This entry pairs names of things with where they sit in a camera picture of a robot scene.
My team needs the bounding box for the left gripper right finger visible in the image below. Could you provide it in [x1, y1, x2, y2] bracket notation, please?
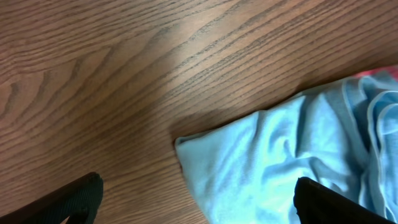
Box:
[294, 177, 394, 224]

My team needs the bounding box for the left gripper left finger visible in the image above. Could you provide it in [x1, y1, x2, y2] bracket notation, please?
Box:
[1, 172, 103, 224]

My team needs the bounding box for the light blue printed t-shirt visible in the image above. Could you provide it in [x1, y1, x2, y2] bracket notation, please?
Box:
[175, 66, 397, 223]

